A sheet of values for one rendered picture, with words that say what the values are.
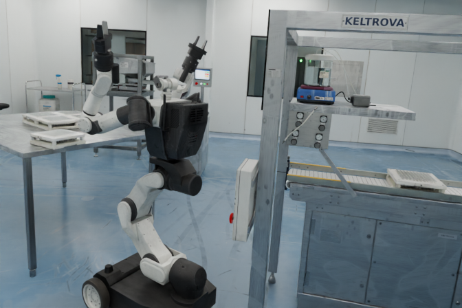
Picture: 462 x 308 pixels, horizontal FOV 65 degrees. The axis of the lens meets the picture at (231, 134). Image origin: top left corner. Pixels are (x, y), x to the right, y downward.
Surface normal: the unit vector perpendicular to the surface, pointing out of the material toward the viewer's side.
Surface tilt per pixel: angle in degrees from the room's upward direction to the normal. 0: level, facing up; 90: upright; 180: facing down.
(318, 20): 90
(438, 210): 90
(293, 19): 90
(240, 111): 90
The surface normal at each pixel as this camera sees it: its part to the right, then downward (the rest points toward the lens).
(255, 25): -0.08, 0.18
